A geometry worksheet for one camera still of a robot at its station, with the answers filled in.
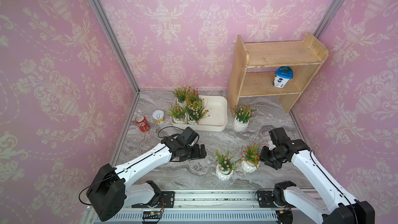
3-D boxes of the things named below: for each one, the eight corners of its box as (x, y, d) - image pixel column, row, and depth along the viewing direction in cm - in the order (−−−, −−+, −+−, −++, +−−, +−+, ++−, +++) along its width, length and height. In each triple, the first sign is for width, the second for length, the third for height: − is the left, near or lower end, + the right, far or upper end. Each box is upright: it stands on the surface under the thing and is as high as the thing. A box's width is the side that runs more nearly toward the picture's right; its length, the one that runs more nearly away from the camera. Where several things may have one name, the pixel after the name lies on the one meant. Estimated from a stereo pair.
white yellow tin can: (153, 124, 104) (151, 119, 99) (155, 115, 108) (153, 109, 103) (164, 124, 103) (162, 119, 99) (166, 115, 108) (164, 109, 103)
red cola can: (139, 132, 100) (133, 123, 91) (142, 124, 104) (136, 114, 95) (148, 132, 100) (143, 123, 91) (151, 124, 104) (146, 114, 95)
